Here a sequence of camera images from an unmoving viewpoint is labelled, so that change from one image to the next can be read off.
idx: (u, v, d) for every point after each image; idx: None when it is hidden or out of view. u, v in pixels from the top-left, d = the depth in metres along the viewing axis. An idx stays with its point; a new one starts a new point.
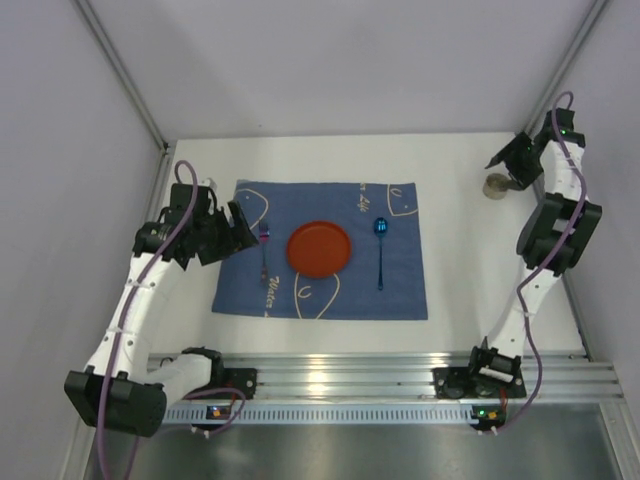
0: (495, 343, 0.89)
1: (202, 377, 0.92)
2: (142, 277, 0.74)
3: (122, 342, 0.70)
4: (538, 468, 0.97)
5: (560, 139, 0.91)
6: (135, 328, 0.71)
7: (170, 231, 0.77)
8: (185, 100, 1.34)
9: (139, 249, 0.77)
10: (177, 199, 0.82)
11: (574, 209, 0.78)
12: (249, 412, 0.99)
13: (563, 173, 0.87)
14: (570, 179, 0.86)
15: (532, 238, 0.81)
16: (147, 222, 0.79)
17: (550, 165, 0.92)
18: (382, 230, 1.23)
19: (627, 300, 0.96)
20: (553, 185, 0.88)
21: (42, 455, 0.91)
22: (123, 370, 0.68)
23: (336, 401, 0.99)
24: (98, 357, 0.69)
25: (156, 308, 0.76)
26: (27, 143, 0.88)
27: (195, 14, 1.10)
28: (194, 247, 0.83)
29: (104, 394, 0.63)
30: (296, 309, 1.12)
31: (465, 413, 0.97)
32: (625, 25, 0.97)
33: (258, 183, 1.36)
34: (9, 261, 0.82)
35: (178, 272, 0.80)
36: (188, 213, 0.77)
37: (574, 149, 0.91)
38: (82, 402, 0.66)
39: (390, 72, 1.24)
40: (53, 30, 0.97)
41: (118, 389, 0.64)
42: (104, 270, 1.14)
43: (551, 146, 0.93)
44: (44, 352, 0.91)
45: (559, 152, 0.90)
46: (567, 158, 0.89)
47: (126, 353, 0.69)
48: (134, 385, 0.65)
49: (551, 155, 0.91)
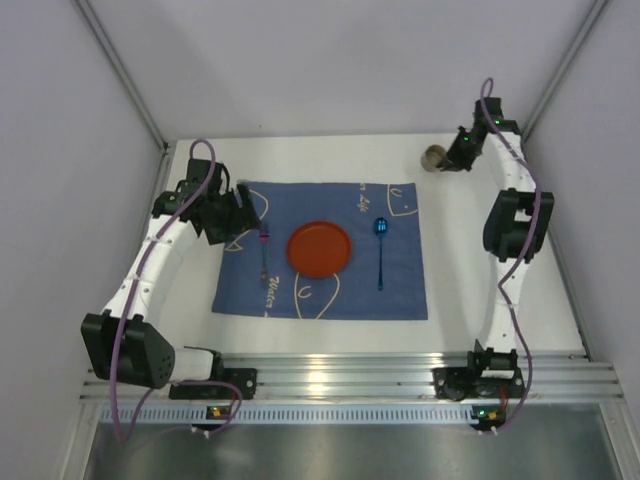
0: (489, 341, 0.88)
1: (203, 369, 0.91)
2: (161, 233, 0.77)
3: (139, 289, 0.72)
4: (540, 468, 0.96)
5: (496, 132, 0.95)
6: (152, 277, 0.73)
7: (188, 198, 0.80)
8: (185, 100, 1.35)
9: (157, 212, 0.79)
10: (193, 172, 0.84)
11: (536, 202, 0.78)
12: (247, 412, 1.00)
13: (509, 165, 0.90)
14: (517, 170, 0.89)
15: (498, 234, 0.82)
16: (165, 191, 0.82)
17: (494, 159, 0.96)
18: (382, 230, 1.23)
19: (627, 299, 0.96)
20: (503, 180, 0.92)
21: (41, 454, 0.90)
22: (139, 312, 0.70)
23: (337, 401, 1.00)
24: (115, 301, 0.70)
25: (171, 263, 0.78)
26: (26, 143, 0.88)
27: (196, 14, 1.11)
28: (208, 219, 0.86)
29: (120, 336, 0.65)
30: (296, 309, 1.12)
31: (465, 413, 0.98)
32: (624, 26, 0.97)
33: (258, 183, 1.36)
34: (8, 261, 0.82)
35: (192, 237, 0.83)
36: (205, 182, 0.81)
37: (513, 137, 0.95)
38: (96, 347, 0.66)
39: (390, 74, 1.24)
40: (53, 30, 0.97)
41: (133, 332, 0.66)
42: (104, 268, 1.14)
43: (491, 138, 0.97)
44: (44, 350, 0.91)
45: (499, 144, 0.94)
46: (508, 149, 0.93)
47: (142, 298, 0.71)
48: (148, 328, 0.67)
49: (493, 150, 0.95)
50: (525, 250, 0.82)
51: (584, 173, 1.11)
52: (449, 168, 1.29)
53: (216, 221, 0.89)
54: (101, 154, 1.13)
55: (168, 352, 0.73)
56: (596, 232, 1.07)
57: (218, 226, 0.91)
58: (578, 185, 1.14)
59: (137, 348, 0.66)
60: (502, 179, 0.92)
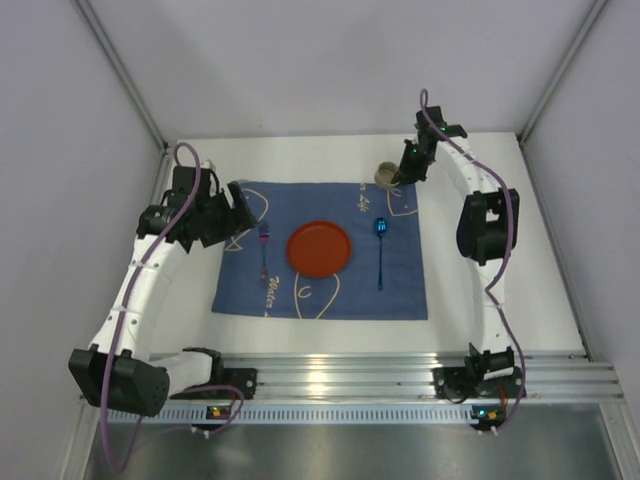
0: (483, 345, 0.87)
1: (202, 373, 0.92)
2: (147, 258, 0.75)
3: (127, 321, 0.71)
4: (540, 468, 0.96)
5: (447, 139, 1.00)
6: (139, 306, 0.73)
7: (174, 214, 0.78)
8: (185, 100, 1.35)
9: (143, 232, 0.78)
10: (180, 181, 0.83)
11: (506, 199, 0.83)
12: (248, 412, 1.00)
13: (467, 168, 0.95)
14: (474, 171, 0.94)
15: (474, 238, 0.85)
16: (150, 206, 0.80)
17: (450, 163, 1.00)
18: (382, 230, 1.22)
19: (628, 299, 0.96)
20: (464, 184, 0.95)
21: (41, 454, 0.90)
22: (127, 348, 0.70)
23: (337, 401, 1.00)
24: (102, 335, 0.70)
25: (160, 288, 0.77)
26: (27, 143, 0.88)
27: (196, 14, 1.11)
28: (198, 230, 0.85)
29: (108, 372, 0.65)
30: (296, 309, 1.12)
31: (465, 413, 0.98)
32: (624, 26, 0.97)
33: (258, 183, 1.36)
34: (8, 260, 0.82)
35: (181, 255, 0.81)
36: (192, 196, 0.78)
37: (463, 142, 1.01)
38: (86, 381, 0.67)
39: (390, 73, 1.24)
40: (53, 30, 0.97)
41: (121, 367, 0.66)
42: (104, 269, 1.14)
43: (444, 146, 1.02)
44: (43, 351, 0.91)
45: (452, 149, 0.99)
46: (462, 153, 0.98)
47: (130, 331, 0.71)
48: (137, 362, 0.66)
49: (447, 155, 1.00)
50: (500, 248, 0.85)
51: (585, 173, 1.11)
52: (407, 179, 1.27)
53: (208, 226, 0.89)
54: (101, 154, 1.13)
55: (164, 378, 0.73)
56: (596, 232, 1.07)
57: (211, 230, 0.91)
58: (578, 185, 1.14)
59: (126, 383, 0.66)
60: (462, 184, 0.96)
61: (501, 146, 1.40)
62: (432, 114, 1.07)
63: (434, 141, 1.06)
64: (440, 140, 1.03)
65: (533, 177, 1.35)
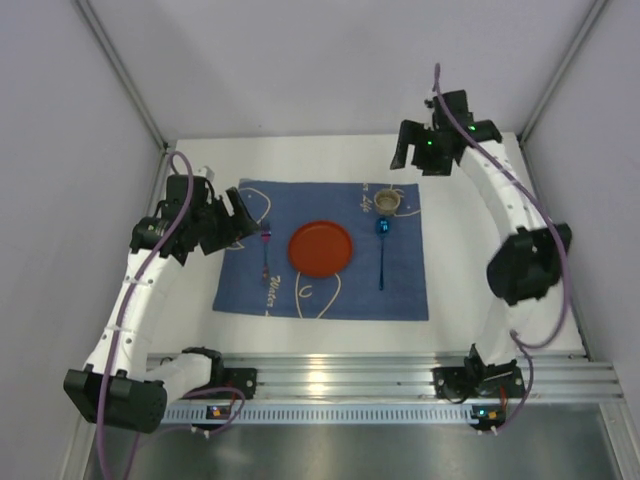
0: (488, 360, 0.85)
1: (203, 375, 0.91)
2: (140, 275, 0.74)
3: (121, 340, 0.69)
4: (540, 467, 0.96)
5: (476, 146, 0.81)
6: (134, 325, 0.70)
7: (167, 227, 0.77)
8: (185, 99, 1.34)
9: (136, 246, 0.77)
10: (174, 192, 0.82)
11: (553, 235, 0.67)
12: (249, 412, 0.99)
13: (503, 189, 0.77)
14: (515, 197, 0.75)
15: (511, 282, 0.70)
16: (144, 219, 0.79)
17: (480, 179, 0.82)
18: (384, 230, 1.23)
19: (628, 299, 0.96)
20: (502, 212, 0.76)
21: (42, 455, 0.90)
22: (122, 368, 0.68)
23: (337, 401, 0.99)
24: (97, 355, 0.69)
25: (155, 304, 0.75)
26: (27, 143, 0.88)
27: (195, 14, 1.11)
28: (193, 241, 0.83)
29: (104, 392, 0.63)
30: (296, 308, 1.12)
31: (465, 413, 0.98)
32: (621, 26, 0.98)
33: (259, 182, 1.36)
34: (9, 262, 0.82)
35: (176, 268, 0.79)
36: (184, 209, 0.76)
37: (496, 148, 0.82)
38: (82, 400, 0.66)
39: (390, 73, 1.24)
40: (53, 31, 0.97)
41: (117, 388, 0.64)
42: (103, 270, 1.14)
43: (474, 154, 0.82)
44: (43, 352, 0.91)
45: (485, 162, 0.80)
46: (499, 169, 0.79)
47: (125, 351, 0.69)
48: (133, 383, 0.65)
49: (477, 168, 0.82)
50: (536, 292, 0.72)
51: (585, 173, 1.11)
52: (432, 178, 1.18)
53: (206, 235, 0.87)
54: (101, 153, 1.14)
55: (164, 396, 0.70)
56: (597, 232, 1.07)
57: (209, 238, 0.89)
58: (578, 185, 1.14)
59: (122, 403, 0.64)
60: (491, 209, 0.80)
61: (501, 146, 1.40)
62: (456, 104, 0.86)
63: (460, 144, 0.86)
64: (468, 147, 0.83)
65: (533, 177, 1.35)
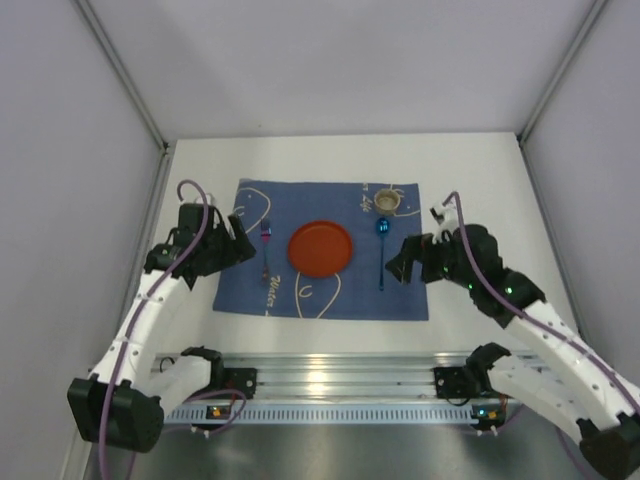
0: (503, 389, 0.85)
1: (201, 380, 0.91)
2: (152, 291, 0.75)
3: (128, 352, 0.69)
4: (539, 467, 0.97)
5: (525, 315, 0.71)
6: (142, 338, 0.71)
7: (180, 252, 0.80)
8: (185, 100, 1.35)
9: (150, 266, 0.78)
10: (186, 220, 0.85)
11: None
12: (249, 412, 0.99)
13: (575, 363, 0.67)
14: (592, 371, 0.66)
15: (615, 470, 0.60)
16: (157, 244, 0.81)
17: (535, 345, 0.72)
18: (384, 230, 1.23)
19: (628, 299, 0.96)
20: (581, 389, 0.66)
21: (44, 455, 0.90)
22: (127, 378, 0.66)
23: (336, 401, 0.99)
24: (103, 365, 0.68)
25: (162, 323, 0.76)
26: (28, 143, 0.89)
27: (196, 14, 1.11)
28: (200, 265, 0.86)
29: (107, 403, 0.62)
30: (296, 308, 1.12)
31: (465, 413, 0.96)
32: (621, 27, 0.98)
33: (259, 182, 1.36)
34: (10, 262, 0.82)
35: (185, 290, 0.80)
36: (199, 235, 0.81)
37: (545, 310, 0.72)
38: (83, 413, 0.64)
39: (389, 74, 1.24)
40: (54, 32, 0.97)
41: (121, 398, 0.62)
42: (104, 271, 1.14)
43: (527, 326, 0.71)
44: (45, 352, 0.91)
45: (544, 333, 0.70)
46: (562, 338, 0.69)
47: (131, 362, 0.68)
48: (136, 394, 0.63)
49: (531, 335, 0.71)
50: None
51: (585, 174, 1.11)
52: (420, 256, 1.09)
53: (211, 258, 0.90)
54: (101, 154, 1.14)
55: (161, 414, 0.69)
56: (597, 233, 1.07)
57: (213, 262, 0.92)
58: (578, 186, 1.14)
59: (124, 416, 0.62)
60: (566, 383, 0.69)
61: (502, 146, 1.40)
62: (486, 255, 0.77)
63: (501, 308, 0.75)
64: (515, 316, 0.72)
65: (533, 177, 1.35)
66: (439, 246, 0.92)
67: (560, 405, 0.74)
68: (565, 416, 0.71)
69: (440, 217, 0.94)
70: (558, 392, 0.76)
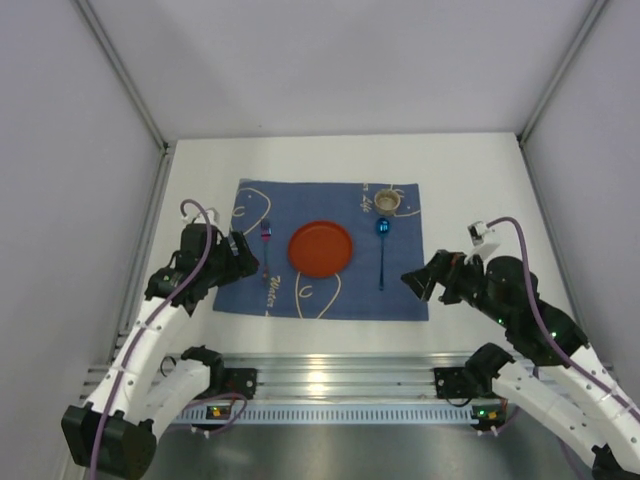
0: (505, 395, 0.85)
1: (201, 383, 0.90)
2: (150, 320, 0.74)
3: (123, 381, 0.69)
4: (539, 467, 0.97)
5: (573, 365, 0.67)
6: (138, 368, 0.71)
7: (182, 278, 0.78)
8: (185, 100, 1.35)
9: (150, 293, 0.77)
10: (188, 245, 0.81)
11: None
12: (250, 412, 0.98)
13: (616, 417, 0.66)
14: (631, 423, 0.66)
15: None
16: (160, 268, 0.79)
17: (571, 390, 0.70)
18: (384, 230, 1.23)
19: (628, 300, 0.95)
20: (615, 438, 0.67)
21: (45, 456, 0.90)
22: (120, 408, 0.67)
23: (336, 401, 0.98)
24: (98, 393, 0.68)
25: (161, 349, 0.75)
26: (28, 143, 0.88)
27: (196, 15, 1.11)
28: (203, 289, 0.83)
29: (99, 433, 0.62)
30: (296, 308, 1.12)
31: (465, 413, 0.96)
32: (621, 26, 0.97)
33: (259, 182, 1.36)
34: (11, 262, 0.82)
35: (184, 318, 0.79)
36: (201, 262, 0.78)
37: (589, 357, 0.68)
38: (75, 439, 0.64)
39: (389, 74, 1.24)
40: (54, 32, 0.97)
41: (112, 429, 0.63)
42: (104, 272, 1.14)
43: (571, 375, 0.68)
44: (45, 353, 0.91)
45: (590, 386, 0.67)
46: (607, 390, 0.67)
47: (125, 392, 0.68)
48: (128, 425, 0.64)
49: (573, 384, 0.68)
50: None
51: (585, 174, 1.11)
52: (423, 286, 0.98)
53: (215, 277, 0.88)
54: (101, 155, 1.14)
55: (153, 441, 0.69)
56: (597, 234, 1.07)
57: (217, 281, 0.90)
58: (578, 187, 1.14)
59: (115, 446, 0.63)
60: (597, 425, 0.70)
61: (501, 146, 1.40)
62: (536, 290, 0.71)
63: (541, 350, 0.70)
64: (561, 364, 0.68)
65: (533, 177, 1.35)
66: (468, 269, 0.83)
67: (573, 427, 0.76)
68: (580, 441, 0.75)
69: (478, 237, 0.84)
70: (570, 411, 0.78)
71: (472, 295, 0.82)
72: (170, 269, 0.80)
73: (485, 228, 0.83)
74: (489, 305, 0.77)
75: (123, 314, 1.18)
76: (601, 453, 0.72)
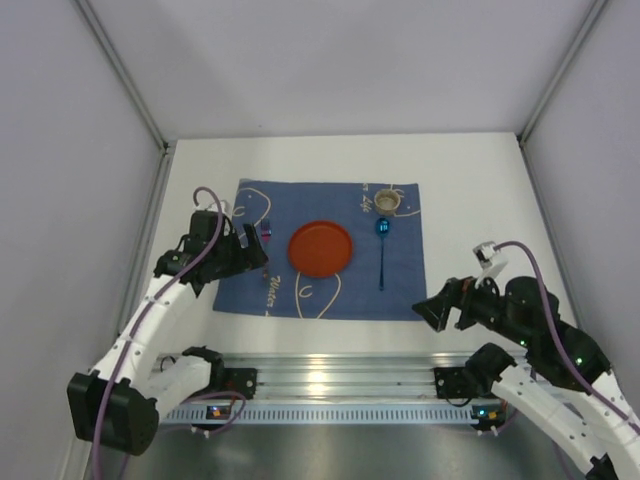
0: (505, 399, 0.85)
1: (201, 380, 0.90)
2: (159, 295, 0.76)
3: (131, 351, 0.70)
4: (539, 467, 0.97)
5: (594, 393, 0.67)
6: (146, 339, 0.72)
7: (190, 259, 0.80)
8: (184, 99, 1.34)
9: (160, 272, 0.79)
10: (197, 228, 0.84)
11: None
12: (249, 412, 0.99)
13: (629, 442, 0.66)
14: None
15: None
16: (169, 250, 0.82)
17: (586, 412, 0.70)
18: (383, 230, 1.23)
19: (628, 300, 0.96)
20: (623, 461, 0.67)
21: (45, 455, 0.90)
22: (127, 376, 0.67)
23: (336, 401, 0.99)
24: (105, 361, 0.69)
25: (166, 325, 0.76)
26: (28, 143, 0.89)
27: (196, 14, 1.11)
28: (210, 272, 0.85)
29: (104, 400, 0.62)
30: (296, 308, 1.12)
31: (465, 413, 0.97)
32: (621, 26, 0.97)
33: (259, 182, 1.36)
34: (10, 262, 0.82)
35: (191, 298, 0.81)
36: (210, 244, 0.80)
37: (609, 384, 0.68)
38: (78, 409, 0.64)
39: (389, 74, 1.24)
40: (53, 32, 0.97)
41: (117, 396, 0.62)
42: (104, 272, 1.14)
43: (590, 401, 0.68)
44: (45, 349, 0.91)
45: (607, 412, 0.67)
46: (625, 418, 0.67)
47: (132, 362, 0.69)
48: (134, 393, 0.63)
49: (590, 408, 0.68)
50: None
51: (585, 174, 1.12)
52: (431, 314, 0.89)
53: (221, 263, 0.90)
54: (101, 155, 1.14)
55: (156, 416, 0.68)
56: (597, 233, 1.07)
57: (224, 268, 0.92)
58: (578, 186, 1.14)
59: (119, 415, 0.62)
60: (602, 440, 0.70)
61: (502, 146, 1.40)
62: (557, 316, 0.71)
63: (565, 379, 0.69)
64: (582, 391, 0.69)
65: (533, 176, 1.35)
66: (482, 293, 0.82)
67: (572, 436, 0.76)
68: (578, 450, 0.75)
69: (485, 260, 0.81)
70: (571, 420, 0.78)
71: (489, 319, 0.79)
72: (179, 251, 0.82)
73: (492, 251, 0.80)
74: (508, 329, 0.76)
75: (123, 314, 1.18)
76: (600, 465, 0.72)
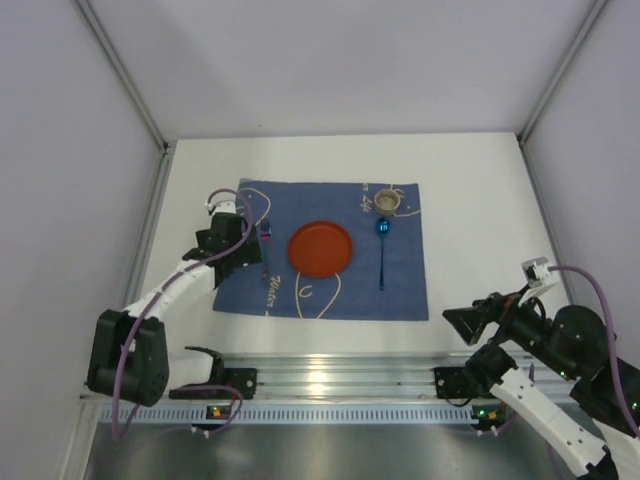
0: (504, 400, 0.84)
1: (202, 372, 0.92)
2: (188, 268, 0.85)
3: (160, 300, 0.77)
4: (539, 467, 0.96)
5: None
6: (174, 295, 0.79)
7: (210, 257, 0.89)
8: (184, 100, 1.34)
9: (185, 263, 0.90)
10: (217, 228, 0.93)
11: None
12: (249, 412, 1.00)
13: None
14: None
15: None
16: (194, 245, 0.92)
17: (615, 435, 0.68)
18: (384, 230, 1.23)
19: (629, 299, 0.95)
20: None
21: (45, 455, 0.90)
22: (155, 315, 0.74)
23: (337, 401, 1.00)
24: (135, 306, 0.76)
25: (189, 295, 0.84)
26: (28, 142, 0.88)
27: (196, 14, 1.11)
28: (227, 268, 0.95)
29: (134, 329, 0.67)
30: (296, 308, 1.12)
31: (465, 413, 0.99)
32: (621, 26, 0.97)
33: (259, 182, 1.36)
34: (10, 261, 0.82)
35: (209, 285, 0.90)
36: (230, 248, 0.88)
37: None
38: (101, 344, 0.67)
39: (389, 74, 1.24)
40: (53, 31, 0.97)
41: (146, 328, 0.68)
42: (104, 271, 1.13)
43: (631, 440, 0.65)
44: (45, 349, 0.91)
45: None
46: None
47: (161, 308, 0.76)
48: (161, 328, 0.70)
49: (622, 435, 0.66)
50: None
51: (585, 174, 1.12)
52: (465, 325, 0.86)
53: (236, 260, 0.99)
54: (101, 154, 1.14)
55: (163, 371, 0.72)
56: (598, 233, 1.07)
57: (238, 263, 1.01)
58: (579, 186, 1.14)
59: (144, 347, 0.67)
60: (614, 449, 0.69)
61: (502, 146, 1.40)
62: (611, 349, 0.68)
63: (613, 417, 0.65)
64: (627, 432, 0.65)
65: (533, 177, 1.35)
66: (525, 312, 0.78)
67: (570, 442, 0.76)
68: (574, 455, 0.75)
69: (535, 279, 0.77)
70: (570, 427, 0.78)
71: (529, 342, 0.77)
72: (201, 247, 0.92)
73: (546, 272, 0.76)
74: (551, 355, 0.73)
75: None
76: (595, 471, 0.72)
